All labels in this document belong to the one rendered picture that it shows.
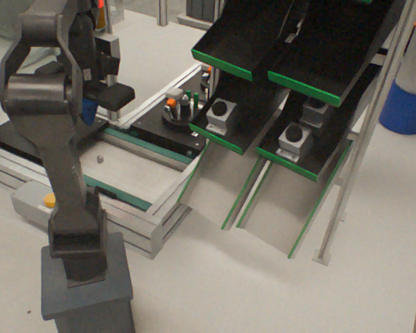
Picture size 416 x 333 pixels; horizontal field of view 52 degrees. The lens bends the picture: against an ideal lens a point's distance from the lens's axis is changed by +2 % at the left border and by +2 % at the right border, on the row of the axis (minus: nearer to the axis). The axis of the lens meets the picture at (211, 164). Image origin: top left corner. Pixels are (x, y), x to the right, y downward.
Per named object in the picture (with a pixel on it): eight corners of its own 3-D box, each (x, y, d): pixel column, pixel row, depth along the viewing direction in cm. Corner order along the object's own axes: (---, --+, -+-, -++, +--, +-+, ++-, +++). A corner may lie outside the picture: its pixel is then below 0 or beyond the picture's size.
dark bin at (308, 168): (316, 183, 78) (317, 162, 71) (256, 153, 83) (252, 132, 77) (387, 76, 86) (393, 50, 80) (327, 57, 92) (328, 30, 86)
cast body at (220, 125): (227, 143, 84) (220, 123, 78) (208, 136, 86) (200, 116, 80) (247, 112, 87) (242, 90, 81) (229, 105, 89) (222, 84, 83)
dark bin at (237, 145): (242, 156, 82) (236, 135, 76) (191, 130, 88) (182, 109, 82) (315, 58, 91) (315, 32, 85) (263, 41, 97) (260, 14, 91)
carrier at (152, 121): (199, 155, 120) (201, 118, 112) (130, 130, 128) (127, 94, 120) (235, 117, 137) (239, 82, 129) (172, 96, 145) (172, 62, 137)
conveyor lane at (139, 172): (150, 235, 108) (148, 207, 102) (-76, 132, 135) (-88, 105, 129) (203, 173, 128) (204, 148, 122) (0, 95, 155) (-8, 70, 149)
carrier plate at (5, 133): (51, 168, 112) (50, 162, 111) (-15, 139, 120) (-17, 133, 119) (109, 125, 129) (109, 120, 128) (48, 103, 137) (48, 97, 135)
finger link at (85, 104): (89, 106, 74) (111, 91, 78) (73, 100, 75) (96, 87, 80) (94, 138, 79) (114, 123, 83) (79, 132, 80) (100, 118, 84)
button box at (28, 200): (81, 245, 99) (78, 227, 95) (14, 211, 106) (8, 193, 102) (100, 225, 104) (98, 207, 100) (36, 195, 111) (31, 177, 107)
